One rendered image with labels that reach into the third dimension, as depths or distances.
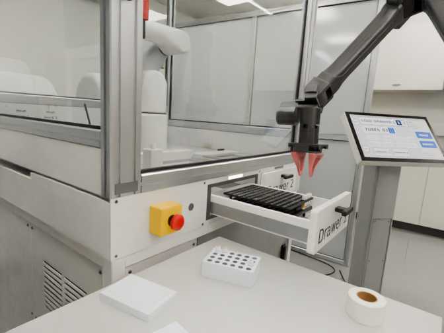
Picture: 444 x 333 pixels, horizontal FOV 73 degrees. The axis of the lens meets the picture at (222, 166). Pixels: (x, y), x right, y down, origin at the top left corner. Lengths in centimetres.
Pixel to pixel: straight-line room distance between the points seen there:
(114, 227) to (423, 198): 347
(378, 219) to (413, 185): 194
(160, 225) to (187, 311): 21
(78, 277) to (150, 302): 34
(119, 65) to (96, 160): 21
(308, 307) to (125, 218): 44
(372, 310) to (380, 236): 130
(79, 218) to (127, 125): 27
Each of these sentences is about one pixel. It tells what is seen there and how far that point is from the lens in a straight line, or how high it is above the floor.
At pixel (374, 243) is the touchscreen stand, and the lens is 197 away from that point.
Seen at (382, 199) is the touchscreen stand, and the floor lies 73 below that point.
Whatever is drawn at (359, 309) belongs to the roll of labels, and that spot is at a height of 79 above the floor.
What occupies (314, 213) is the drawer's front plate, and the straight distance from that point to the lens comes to 75.
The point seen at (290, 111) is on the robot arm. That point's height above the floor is 116.
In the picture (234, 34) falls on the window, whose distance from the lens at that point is 101.
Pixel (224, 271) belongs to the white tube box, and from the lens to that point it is 73.
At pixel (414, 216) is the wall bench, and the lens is 390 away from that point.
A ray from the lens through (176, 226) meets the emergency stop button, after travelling 74.
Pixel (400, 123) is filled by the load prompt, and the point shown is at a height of 115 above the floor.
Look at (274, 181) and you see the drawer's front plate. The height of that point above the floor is 89.
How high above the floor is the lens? 114
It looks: 10 degrees down
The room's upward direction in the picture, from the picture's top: 3 degrees clockwise
